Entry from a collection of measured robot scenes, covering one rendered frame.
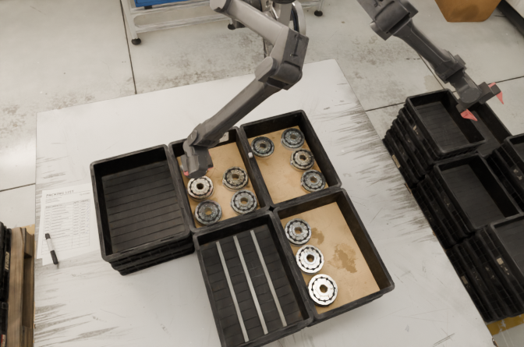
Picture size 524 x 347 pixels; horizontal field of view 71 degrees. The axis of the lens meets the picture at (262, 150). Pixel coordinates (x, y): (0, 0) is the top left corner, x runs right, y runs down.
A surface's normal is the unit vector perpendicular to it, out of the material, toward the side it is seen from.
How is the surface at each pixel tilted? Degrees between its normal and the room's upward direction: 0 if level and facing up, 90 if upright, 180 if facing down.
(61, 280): 0
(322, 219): 0
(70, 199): 0
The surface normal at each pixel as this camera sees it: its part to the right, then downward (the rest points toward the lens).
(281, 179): 0.06, -0.53
